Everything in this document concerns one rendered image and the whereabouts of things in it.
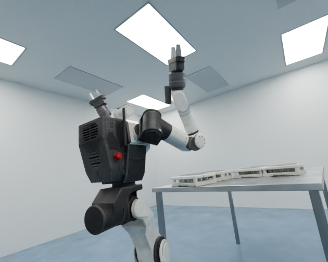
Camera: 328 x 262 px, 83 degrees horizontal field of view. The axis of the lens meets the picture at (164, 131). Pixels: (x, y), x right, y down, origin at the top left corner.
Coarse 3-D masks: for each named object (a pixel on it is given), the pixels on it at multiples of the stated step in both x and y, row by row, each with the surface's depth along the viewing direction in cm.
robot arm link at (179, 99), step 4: (176, 92) 94; (180, 92) 93; (172, 96) 95; (176, 96) 94; (180, 96) 94; (184, 96) 94; (176, 100) 94; (180, 100) 94; (184, 100) 94; (176, 104) 95; (180, 104) 95; (184, 104) 95; (188, 104) 95; (176, 108) 96; (180, 108) 95; (184, 108) 95; (188, 108) 96; (180, 112) 96; (184, 112) 96; (188, 112) 98; (180, 116) 100
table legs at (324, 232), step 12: (324, 180) 191; (156, 192) 152; (228, 192) 254; (312, 192) 88; (324, 192) 190; (312, 204) 87; (324, 216) 84; (324, 228) 84; (324, 240) 83; (324, 252) 83
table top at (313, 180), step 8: (312, 168) 181; (320, 168) 171; (272, 176) 142; (280, 176) 136; (288, 176) 129; (296, 176) 124; (304, 176) 119; (312, 176) 114; (320, 176) 110; (208, 184) 134; (216, 184) 128; (224, 184) 122; (232, 184) 117; (240, 184) 113; (248, 184) 108; (256, 184) 104; (264, 184) 101; (272, 184) 97; (280, 184) 95; (288, 184) 92; (296, 184) 90; (304, 184) 88; (312, 184) 86; (320, 184) 85
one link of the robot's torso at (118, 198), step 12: (108, 192) 84; (120, 192) 82; (132, 192) 99; (96, 204) 76; (108, 204) 78; (120, 204) 80; (84, 216) 76; (96, 216) 74; (108, 216) 74; (120, 216) 80; (96, 228) 73; (108, 228) 75
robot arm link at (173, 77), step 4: (176, 56) 90; (180, 56) 90; (184, 56) 91; (168, 60) 98; (172, 60) 94; (176, 60) 91; (180, 60) 90; (184, 60) 91; (168, 64) 99; (172, 64) 95; (176, 64) 92; (180, 64) 92; (172, 68) 95; (176, 68) 92; (180, 68) 93; (172, 72) 96; (176, 72) 94; (180, 72) 94; (172, 76) 94; (176, 76) 93; (180, 76) 93; (184, 76) 95; (172, 80) 94; (176, 80) 94; (180, 80) 94; (184, 80) 95
